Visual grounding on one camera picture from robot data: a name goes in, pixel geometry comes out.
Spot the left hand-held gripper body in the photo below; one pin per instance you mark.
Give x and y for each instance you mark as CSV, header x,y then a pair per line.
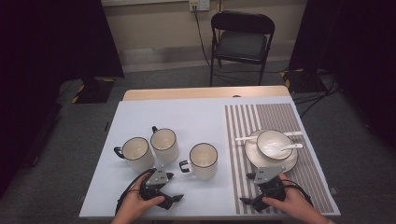
x,y
157,177

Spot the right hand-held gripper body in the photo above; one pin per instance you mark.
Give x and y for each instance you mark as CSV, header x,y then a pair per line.
x,y
267,174

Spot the person's left hand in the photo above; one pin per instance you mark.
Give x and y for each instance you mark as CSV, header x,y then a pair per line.
x,y
137,200

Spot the person's right hand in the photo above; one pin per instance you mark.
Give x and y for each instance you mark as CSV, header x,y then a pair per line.
x,y
291,202

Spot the white plate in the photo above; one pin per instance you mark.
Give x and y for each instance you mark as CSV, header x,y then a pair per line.
x,y
260,162

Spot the white bowl with dark rim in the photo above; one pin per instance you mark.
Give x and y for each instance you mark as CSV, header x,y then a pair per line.
x,y
271,140

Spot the white chopstick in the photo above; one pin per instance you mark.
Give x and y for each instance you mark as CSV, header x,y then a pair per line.
x,y
245,140

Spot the white ceramic spoon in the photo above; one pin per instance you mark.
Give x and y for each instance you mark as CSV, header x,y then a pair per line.
x,y
294,146

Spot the striped placemat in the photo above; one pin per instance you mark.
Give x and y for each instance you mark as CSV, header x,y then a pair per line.
x,y
280,118

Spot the pale blue table sheet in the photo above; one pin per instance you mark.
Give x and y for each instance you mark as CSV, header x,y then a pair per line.
x,y
186,118

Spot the black stand base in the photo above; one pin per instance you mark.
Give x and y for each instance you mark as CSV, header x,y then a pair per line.
x,y
303,81
93,90

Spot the black folding chair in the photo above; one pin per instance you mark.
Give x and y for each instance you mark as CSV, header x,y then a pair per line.
x,y
243,46

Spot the black curtain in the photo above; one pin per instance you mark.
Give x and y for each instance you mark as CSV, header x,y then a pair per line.
x,y
358,46
46,46

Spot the white wall outlet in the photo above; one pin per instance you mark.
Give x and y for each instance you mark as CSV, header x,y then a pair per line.
x,y
200,4

